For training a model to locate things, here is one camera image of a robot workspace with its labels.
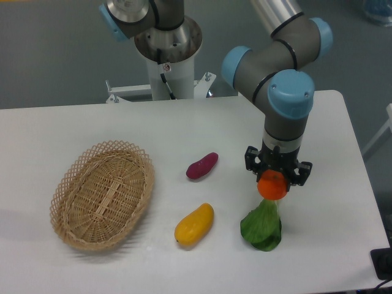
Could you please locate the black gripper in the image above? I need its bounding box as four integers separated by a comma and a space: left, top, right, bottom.
244, 146, 313, 192

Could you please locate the orange fruit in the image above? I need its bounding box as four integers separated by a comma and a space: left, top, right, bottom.
257, 170, 287, 200

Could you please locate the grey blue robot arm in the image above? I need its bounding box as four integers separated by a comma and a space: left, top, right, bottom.
99, 1, 333, 198

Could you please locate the woven wicker basket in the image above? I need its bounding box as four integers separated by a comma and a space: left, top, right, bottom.
50, 140, 154, 251

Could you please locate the green bok choy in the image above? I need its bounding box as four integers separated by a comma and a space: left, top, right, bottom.
240, 199, 282, 252

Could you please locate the purple sweet potato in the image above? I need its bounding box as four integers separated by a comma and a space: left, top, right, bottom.
186, 153, 219, 180

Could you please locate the yellow mango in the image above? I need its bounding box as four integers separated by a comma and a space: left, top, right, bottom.
174, 203, 214, 247

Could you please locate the black device at edge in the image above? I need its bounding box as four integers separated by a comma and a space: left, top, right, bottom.
370, 248, 391, 280

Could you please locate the blue object top right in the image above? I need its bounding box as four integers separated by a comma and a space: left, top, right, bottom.
362, 0, 391, 27

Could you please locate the white frame at right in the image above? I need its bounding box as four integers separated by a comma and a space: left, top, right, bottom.
361, 104, 391, 161

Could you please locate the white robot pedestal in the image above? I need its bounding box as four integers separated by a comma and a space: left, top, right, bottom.
106, 55, 216, 104

